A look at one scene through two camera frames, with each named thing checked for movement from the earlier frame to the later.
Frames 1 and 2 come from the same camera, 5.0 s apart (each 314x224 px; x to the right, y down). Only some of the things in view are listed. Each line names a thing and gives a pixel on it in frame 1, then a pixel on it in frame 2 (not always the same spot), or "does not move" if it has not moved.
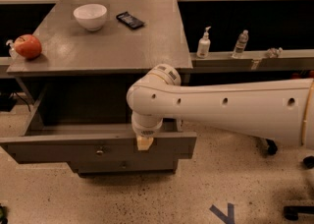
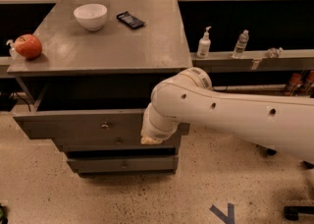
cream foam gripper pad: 146,131 does not move
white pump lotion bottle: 203,45 does not move
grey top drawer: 42,142 -> 88,112
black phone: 131,21 does not move
